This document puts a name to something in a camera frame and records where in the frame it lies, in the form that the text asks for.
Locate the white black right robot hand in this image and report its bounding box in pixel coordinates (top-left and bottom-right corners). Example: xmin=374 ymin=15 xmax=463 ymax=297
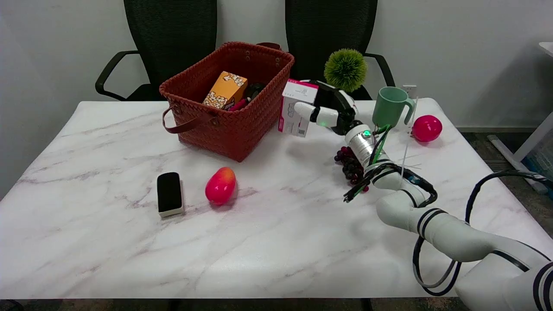
xmin=294 ymin=79 xmax=364 ymax=136

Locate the white pink paper box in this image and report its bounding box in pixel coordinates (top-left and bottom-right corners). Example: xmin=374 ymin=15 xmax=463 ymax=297
xmin=278 ymin=79 xmax=319 ymax=138

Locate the black pink item in basket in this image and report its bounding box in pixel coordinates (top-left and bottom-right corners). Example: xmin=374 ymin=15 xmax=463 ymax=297
xmin=228 ymin=83 xmax=267 ymax=112

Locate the brown woven storage basket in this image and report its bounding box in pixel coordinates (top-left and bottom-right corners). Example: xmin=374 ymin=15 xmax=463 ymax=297
xmin=159 ymin=41 xmax=295 ymax=163

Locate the orange popcorn box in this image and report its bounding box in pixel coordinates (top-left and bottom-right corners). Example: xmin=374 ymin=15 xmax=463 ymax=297
xmin=203 ymin=71 xmax=248 ymax=110

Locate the green spiky ball plant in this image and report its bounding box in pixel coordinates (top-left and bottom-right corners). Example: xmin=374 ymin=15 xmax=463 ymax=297
xmin=324 ymin=48 xmax=368 ymax=92

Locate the dark purple grape bunch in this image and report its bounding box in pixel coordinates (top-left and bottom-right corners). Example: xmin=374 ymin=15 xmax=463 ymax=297
xmin=334 ymin=146 xmax=369 ymax=193

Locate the green mug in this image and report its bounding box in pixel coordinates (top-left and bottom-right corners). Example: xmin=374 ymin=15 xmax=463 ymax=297
xmin=372 ymin=86 xmax=415 ymax=128

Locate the black mesh office chair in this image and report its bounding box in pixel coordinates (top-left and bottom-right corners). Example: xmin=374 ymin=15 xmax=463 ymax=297
xmin=285 ymin=0 xmax=396 ymax=101
xmin=95 ymin=0 xmax=218 ymax=102

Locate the red round pomegranate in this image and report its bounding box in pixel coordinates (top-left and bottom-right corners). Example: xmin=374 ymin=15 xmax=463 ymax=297
xmin=411 ymin=115 xmax=443 ymax=143

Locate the red mango fruit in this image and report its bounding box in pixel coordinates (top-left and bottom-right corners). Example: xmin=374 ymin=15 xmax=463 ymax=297
xmin=205 ymin=167 xmax=237 ymax=206

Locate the black whiteboard eraser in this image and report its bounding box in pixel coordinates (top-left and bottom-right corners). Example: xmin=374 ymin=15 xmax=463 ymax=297
xmin=156 ymin=172 xmax=184 ymax=218

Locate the white desk with leg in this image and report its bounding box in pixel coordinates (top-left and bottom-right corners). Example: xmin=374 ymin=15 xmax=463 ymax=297
xmin=487 ymin=41 xmax=553 ymax=194

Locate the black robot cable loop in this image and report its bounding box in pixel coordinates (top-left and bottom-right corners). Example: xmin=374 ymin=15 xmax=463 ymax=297
xmin=412 ymin=170 xmax=553 ymax=297

